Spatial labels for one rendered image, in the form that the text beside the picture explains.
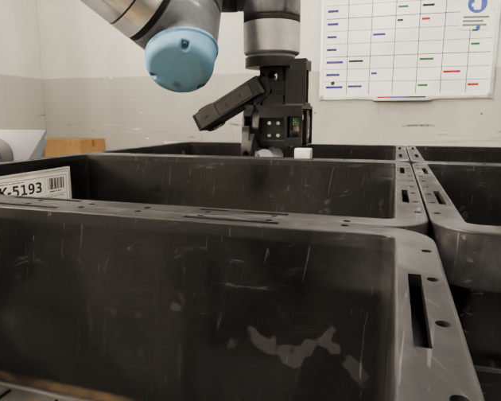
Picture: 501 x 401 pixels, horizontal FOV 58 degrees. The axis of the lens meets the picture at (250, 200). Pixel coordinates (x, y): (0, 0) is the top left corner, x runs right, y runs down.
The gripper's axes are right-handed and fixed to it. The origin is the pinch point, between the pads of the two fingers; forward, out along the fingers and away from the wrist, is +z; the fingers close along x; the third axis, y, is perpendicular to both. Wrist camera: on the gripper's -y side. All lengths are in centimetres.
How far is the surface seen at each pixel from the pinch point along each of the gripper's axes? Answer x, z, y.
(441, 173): -12.7, -6.9, 23.2
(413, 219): -39.6, -7.9, 20.0
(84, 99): 284, -26, -251
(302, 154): -12.1, -8.3, 9.1
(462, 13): 297, -82, 53
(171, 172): -13.2, -5.9, -6.3
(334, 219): -40.7, -7.9, 16.7
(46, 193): -20.7, -3.9, -17.9
